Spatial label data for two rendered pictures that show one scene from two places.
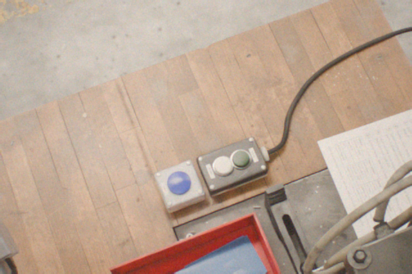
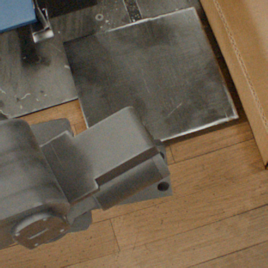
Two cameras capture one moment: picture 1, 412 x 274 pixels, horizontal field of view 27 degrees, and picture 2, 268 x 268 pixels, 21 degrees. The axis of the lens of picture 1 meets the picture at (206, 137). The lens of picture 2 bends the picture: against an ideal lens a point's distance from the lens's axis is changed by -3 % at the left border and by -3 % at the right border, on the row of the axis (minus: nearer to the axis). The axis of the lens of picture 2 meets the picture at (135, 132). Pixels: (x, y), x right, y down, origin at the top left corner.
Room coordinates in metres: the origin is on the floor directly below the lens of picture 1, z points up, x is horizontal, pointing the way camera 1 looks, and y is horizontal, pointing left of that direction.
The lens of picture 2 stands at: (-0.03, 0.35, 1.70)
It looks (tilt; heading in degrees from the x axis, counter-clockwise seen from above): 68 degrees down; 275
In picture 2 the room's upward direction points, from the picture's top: 7 degrees counter-clockwise
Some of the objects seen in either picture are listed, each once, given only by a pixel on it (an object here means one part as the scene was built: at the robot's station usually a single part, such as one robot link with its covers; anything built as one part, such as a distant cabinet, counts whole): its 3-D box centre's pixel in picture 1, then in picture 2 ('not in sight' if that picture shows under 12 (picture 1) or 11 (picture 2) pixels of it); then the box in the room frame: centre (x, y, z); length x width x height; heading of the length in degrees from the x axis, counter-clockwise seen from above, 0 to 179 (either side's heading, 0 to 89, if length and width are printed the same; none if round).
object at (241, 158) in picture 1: (241, 160); not in sight; (0.49, -0.05, 0.93); 0.03 x 0.03 x 0.02
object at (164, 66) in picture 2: not in sight; (148, 81); (-0.02, -0.03, 0.91); 0.17 x 0.16 x 0.02; 15
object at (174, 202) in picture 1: (180, 188); not in sight; (0.46, 0.05, 0.90); 0.07 x 0.07 x 0.06; 15
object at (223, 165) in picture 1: (223, 166); not in sight; (0.48, -0.02, 0.93); 0.03 x 0.03 x 0.02
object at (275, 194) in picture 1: (280, 211); not in sight; (0.39, -0.11, 0.95); 0.06 x 0.03 x 0.09; 15
